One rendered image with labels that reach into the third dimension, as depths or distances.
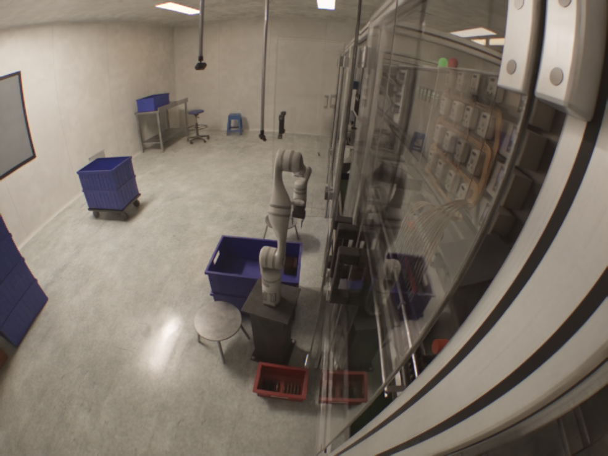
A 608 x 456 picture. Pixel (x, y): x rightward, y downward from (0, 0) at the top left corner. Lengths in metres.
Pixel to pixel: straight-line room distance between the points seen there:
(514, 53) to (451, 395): 0.21
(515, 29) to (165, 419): 1.84
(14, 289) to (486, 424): 2.70
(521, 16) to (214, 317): 1.72
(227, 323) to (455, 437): 1.56
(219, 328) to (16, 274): 1.85
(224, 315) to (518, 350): 1.64
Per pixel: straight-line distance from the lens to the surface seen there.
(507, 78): 0.15
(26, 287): 2.74
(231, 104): 6.57
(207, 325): 1.69
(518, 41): 0.15
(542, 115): 0.90
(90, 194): 3.56
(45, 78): 4.39
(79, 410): 2.09
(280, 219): 1.08
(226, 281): 1.75
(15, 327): 2.75
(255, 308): 1.34
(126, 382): 1.97
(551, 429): 0.79
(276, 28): 6.29
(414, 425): 0.27
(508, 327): 0.16
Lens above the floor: 1.61
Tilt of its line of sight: 35 degrees down
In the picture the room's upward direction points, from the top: 5 degrees clockwise
